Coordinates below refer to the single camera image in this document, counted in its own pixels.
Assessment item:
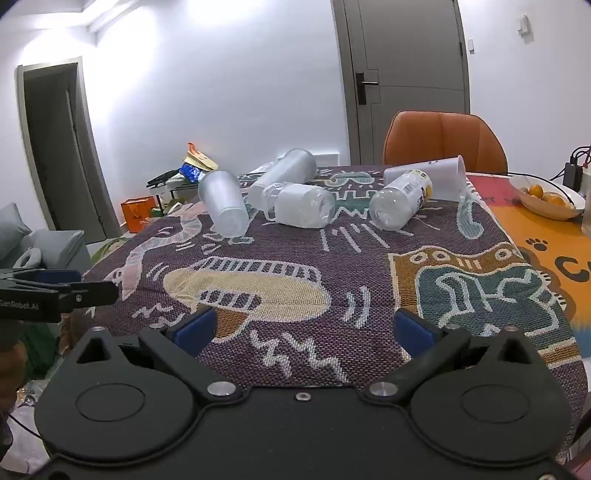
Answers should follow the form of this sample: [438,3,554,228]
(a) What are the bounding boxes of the yellow and orange packet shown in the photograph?
[183,143,219,172]

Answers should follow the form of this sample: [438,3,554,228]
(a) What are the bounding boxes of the tall clear plastic cup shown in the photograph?
[247,148,318,209]

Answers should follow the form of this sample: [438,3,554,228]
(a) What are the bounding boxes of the green cloth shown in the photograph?
[19,322,60,377]

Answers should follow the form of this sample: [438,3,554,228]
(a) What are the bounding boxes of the orange paw print mat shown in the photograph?
[465,172,591,361]

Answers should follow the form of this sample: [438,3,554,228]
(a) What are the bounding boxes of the black door handle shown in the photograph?
[355,71,380,105]

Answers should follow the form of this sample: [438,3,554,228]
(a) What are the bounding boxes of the white side table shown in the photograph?
[156,178,204,210]

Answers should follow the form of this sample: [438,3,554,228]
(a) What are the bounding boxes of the grey door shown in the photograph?
[331,0,472,167]

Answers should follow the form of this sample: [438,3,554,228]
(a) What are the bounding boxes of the printed woven blanket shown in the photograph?
[82,164,588,464]

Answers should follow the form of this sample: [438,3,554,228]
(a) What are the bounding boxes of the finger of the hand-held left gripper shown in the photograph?
[58,281,120,315]
[0,268,85,286]

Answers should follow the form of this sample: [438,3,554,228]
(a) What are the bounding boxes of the frosted plastic cup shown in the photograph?
[198,170,251,239]
[383,155,467,202]

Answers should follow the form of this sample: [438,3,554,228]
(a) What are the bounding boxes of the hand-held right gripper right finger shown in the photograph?
[364,308,536,407]

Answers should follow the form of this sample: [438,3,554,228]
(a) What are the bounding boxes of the white container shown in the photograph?
[580,172,591,237]

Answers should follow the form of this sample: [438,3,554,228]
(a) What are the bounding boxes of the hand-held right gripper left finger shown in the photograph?
[74,306,245,407]

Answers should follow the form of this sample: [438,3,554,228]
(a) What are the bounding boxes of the dark grey doorway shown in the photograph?
[17,56,122,239]

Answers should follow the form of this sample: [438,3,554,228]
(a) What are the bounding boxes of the white bowl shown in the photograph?
[509,174,587,220]

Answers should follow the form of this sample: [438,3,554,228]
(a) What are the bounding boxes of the black bag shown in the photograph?
[146,169,181,188]

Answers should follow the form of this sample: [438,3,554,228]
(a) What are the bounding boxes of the black power adapter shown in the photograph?
[564,162,584,191]

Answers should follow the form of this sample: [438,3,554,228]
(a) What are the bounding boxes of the orange leather chair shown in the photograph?
[382,111,509,176]

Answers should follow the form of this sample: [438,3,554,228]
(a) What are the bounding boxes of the grey sofa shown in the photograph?
[0,202,92,279]

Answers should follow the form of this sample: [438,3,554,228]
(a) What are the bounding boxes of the clear plastic bottle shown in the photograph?
[261,182,336,228]

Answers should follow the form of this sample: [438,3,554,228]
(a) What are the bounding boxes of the orange paper bag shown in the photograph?
[121,197,156,234]

